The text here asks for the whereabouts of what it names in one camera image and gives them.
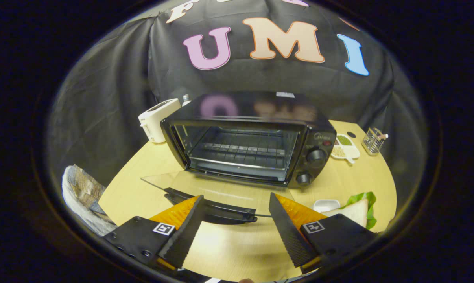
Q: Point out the clear bottle with cap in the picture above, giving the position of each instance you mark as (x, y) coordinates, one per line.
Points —
(185, 99)

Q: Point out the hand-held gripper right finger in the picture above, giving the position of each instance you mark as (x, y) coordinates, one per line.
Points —
(290, 236)

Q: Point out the white divided seasoning dish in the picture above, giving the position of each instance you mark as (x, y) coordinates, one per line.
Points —
(345, 147)

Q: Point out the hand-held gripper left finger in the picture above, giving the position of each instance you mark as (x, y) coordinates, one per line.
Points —
(183, 236)

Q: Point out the lettuce sandwich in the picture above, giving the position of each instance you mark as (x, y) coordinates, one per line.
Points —
(356, 212)

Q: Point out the crumpled silver foil bag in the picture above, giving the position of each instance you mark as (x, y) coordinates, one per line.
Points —
(81, 196)

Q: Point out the black backdrop cloth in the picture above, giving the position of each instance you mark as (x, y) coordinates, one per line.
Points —
(115, 86)

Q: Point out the white pop-up toaster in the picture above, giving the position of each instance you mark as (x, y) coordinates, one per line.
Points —
(158, 118)

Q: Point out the black toaster oven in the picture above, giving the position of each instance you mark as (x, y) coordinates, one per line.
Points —
(252, 110)

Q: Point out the small white dish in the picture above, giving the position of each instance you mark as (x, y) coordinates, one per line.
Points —
(325, 204)

